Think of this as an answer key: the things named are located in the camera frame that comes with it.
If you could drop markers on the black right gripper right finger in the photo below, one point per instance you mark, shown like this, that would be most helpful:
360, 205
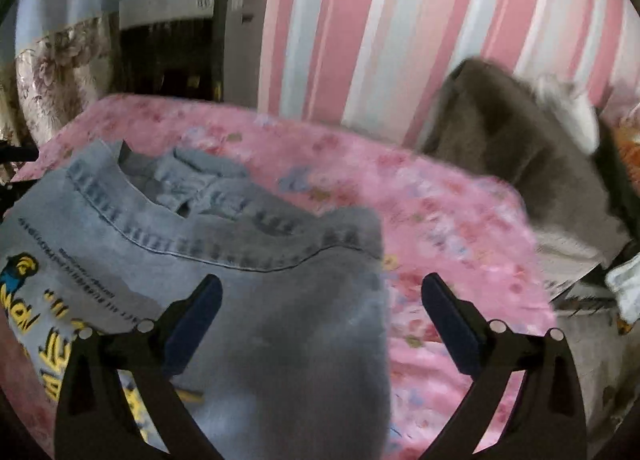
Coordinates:
547, 420

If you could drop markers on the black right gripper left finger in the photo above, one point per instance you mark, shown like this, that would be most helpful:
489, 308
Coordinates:
93, 419

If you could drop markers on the light blue denim jacket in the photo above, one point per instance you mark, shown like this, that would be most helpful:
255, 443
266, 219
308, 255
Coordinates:
294, 365

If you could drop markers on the floral beige curtain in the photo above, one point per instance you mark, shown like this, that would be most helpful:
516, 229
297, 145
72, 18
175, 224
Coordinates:
56, 78

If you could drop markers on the white patterned quilt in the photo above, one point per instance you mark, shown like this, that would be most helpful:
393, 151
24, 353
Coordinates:
624, 282

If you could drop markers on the pink floral bed sheet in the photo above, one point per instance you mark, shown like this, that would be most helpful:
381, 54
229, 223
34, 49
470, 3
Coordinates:
472, 231

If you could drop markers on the orange patterned bag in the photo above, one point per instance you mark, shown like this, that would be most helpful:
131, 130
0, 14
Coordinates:
622, 114

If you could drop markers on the grey brown folded blanket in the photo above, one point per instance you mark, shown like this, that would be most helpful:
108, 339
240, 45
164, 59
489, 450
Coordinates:
581, 207

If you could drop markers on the white plush pillow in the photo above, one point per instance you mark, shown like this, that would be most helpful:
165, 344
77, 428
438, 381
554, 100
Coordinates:
572, 109

